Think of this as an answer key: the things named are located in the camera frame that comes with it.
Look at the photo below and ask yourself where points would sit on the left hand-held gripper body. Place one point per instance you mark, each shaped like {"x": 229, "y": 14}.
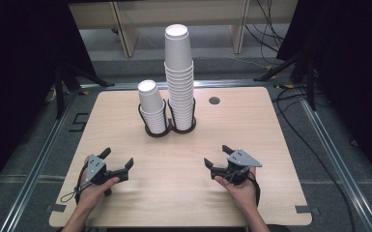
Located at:
{"x": 94, "y": 167}

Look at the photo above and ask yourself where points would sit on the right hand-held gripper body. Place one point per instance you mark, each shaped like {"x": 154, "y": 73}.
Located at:
{"x": 240, "y": 159}

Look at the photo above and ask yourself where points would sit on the tall stack of white cups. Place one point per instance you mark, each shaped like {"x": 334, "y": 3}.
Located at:
{"x": 178, "y": 80}

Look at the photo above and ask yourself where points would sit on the person's left hand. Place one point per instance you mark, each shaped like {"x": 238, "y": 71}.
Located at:
{"x": 91, "y": 193}

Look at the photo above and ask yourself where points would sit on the person's right hand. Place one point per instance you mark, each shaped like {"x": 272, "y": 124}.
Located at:
{"x": 242, "y": 193}

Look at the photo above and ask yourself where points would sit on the dark round table grommet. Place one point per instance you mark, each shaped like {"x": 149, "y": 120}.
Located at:
{"x": 214, "y": 100}

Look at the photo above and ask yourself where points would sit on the grey tape strip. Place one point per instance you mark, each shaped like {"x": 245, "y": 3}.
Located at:
{"x": 302, "y": 209}
{"x": 58, "y": 208}

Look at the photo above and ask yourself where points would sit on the short stack of white cups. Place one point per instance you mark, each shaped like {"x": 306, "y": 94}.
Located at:
{"x": 153, "y": 109}

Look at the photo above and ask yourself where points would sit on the black tripod stand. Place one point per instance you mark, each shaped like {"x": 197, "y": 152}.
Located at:
{"x": 309, "y": 80}
{"x": 61, "y": 90}

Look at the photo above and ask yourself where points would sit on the black curtain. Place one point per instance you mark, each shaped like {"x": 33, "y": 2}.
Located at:
{"x": 354, "y": 64}
{"x": 19, "y": 80}

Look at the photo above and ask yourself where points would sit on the light wooden bench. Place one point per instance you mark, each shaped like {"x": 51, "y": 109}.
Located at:
{"x": 180, "y": 13}

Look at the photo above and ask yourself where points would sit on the metal floor rail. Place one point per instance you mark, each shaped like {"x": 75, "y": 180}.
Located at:
{"x": 338, "y": 161}
{"x": 35, "y": 167}
{"x": 225, "y": 83}

